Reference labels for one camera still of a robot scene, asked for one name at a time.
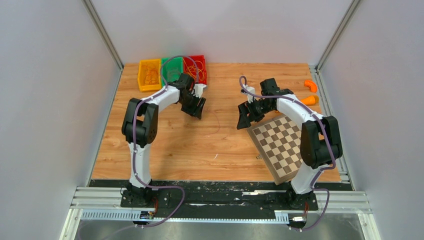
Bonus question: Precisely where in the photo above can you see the aluminium frame rail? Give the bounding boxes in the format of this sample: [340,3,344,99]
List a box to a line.
[60,187,381,240]

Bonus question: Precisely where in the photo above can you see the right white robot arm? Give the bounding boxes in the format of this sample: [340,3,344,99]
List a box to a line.
[236,75,343,209]

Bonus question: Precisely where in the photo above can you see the orange curved plastic piece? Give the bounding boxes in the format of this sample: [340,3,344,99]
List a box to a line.
[303,79,318,93]

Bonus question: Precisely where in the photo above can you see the left purple robot hose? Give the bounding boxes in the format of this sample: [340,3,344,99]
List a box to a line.
[131,54,201,228]

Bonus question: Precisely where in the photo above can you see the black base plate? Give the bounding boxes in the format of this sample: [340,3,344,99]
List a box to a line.
[120,180,318,219]

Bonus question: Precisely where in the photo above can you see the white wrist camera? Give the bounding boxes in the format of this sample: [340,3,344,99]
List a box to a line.
[193,83,208,98]
[243,85,255,103]

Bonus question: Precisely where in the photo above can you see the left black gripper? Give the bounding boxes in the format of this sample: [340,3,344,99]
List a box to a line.
[179,92,207,121]

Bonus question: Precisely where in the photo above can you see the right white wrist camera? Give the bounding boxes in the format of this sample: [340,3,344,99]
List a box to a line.
[243,85,255,103]

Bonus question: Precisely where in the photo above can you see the right purple robot hose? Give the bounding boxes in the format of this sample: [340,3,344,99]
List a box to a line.
[239,75,337,232]

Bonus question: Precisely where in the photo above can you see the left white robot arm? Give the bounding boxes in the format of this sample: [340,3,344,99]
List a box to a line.
[121,73,207,207]

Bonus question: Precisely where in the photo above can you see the yellow plastic bin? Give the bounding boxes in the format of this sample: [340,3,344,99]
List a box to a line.
[137,59,162,92]

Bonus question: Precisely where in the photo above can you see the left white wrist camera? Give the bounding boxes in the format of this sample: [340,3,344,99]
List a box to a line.
[193,83,208,98]

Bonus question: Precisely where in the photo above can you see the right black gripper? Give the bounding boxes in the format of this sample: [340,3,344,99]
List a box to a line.
[237,98,274,130]

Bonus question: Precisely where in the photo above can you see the purple robot hose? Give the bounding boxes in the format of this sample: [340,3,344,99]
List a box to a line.
[131,54,201,228]
[239,75,337,232]

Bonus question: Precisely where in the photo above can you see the green plastic bin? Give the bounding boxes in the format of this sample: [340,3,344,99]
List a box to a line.
[161,57,184,83]

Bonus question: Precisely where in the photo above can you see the wooden chessboard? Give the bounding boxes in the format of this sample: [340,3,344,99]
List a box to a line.
[247,114,303,185]

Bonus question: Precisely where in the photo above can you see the red plastic bin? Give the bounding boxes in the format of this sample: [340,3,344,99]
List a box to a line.
[183,55,207,85]

